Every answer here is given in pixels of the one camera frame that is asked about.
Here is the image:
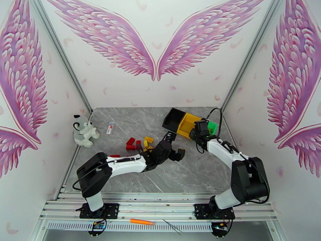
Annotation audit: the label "yellow plastic bin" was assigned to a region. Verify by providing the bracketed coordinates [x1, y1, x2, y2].
[176, 112, 202, 141]

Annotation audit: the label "green plastic bin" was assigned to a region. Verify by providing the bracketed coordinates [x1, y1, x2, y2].
[206, 120, 219, 138]

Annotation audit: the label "black plastic bin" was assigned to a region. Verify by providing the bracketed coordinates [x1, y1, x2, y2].
[162, 108, 187, 135]

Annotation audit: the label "metal tweezers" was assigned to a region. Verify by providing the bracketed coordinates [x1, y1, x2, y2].
[162, 219, 184, 236]

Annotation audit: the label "orange pen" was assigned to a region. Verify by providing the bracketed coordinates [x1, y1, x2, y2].
[129, 219, 156, 225]

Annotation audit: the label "grey white plush dog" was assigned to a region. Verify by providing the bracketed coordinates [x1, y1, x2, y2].
[73, 114, 100, 149]

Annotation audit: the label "small circuit board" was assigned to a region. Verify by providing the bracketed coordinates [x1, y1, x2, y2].
[87, 221, 107, 237]
[211, 221, 231, 237]

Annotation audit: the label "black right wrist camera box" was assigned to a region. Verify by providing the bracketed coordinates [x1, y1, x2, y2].
[195, 119, 209, 134]

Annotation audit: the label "aluminium table edge rail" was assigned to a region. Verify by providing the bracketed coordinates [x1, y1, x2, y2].
[220, 111, 240, 154]
[60, 110, 95, 194]

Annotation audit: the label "black right camera cable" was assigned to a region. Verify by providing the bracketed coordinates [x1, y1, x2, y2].
[200, 107, 224, 142]

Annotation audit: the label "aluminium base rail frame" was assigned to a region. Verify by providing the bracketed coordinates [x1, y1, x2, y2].
[39, 192, 279, 222]

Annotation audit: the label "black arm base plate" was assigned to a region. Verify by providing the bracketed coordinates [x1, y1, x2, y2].
[79, 203, 120, 219]
[194, 203, 236, 220]

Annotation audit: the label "white slotted cable duct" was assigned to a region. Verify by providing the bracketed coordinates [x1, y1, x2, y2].
[47, 222, 214, 233]

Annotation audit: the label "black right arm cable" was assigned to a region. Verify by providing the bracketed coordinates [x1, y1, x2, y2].
[239, 152, 271, 204]

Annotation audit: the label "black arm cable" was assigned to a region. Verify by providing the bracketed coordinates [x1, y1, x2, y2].
[239, 152, 271, 204]
[72, 160, 112, 191]

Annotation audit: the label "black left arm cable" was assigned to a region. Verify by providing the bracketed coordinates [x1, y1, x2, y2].
[72, 160, 112, 191]

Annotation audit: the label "aluminium frame post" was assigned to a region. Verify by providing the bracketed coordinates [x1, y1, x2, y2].
[220, 0, 288, 114]
[28, 0, 94, 114]

